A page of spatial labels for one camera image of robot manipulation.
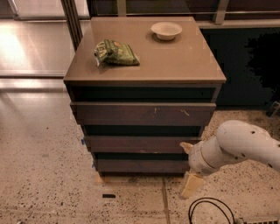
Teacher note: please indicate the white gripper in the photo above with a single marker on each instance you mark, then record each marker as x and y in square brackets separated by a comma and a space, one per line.
[195, 160]

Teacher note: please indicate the brown drawer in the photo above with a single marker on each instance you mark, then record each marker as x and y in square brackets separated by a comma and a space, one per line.
[143, 113]
[138, 144]
[141, 166]

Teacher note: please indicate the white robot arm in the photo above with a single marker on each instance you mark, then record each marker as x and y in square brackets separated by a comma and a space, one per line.
[235, 141]

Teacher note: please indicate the brown bottom drawer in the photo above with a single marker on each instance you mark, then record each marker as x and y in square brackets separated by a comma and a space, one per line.
[141, 166]

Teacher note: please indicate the brown drawer cabinet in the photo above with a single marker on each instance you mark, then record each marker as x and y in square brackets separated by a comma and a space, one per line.
[181, 70]

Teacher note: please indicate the brown top drawer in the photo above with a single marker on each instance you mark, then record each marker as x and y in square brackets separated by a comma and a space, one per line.
[143, 113]

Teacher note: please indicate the black floor tape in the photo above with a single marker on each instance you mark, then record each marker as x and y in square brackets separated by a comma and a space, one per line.
[108, 196]

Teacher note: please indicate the grey power strip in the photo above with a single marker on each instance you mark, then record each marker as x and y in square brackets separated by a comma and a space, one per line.
[259, 220]

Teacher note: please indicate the white bowl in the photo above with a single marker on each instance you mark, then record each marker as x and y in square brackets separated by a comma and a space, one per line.
[166, 30]

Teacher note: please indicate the green chip bag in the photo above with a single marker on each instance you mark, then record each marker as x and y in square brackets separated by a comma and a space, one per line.
[113, 52]

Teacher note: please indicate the metal railing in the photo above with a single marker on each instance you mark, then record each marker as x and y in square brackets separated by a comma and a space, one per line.
[201, 10]

